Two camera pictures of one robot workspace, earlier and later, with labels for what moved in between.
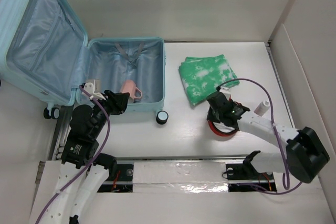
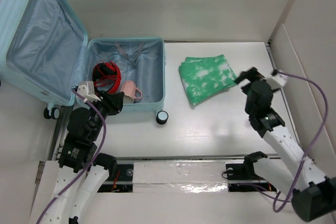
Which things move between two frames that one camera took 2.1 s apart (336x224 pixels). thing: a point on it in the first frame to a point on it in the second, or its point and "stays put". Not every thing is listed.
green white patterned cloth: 201,75 stays put
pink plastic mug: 129,86 stays put
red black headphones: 221,128 to 106,77
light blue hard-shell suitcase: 44,52 stays put
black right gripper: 210,117 to 251,74
